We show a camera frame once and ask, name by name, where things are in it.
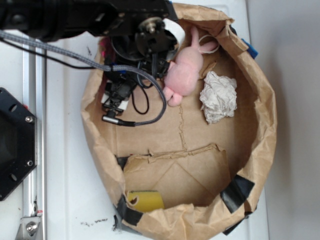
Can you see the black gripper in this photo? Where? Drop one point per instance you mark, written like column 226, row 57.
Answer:
column 154, row 44

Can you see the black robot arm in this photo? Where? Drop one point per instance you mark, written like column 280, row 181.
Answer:
column 53, row 20

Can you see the pink plush bunny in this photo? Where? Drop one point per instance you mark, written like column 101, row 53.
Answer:
column 184, row 71

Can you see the crumpled white paper ball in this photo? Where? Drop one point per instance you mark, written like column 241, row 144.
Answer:
column 218, row 97

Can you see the blue tape piece right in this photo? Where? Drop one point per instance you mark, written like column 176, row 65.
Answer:
column 251, row 50

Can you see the brown paper bag bin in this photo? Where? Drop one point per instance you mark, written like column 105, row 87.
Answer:
column 210, row 176

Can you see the yellow sponge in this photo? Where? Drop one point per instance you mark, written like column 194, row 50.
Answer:
column 145, row 201

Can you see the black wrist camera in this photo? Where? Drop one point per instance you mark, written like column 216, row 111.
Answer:
column 116, row 96

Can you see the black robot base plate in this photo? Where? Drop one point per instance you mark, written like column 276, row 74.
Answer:
column 17, row 143

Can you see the aluminium extrusion rail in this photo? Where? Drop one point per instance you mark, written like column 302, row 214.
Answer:
column 34, row 97

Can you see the metal corner bracket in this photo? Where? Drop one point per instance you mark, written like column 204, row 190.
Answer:
column 30, row 228

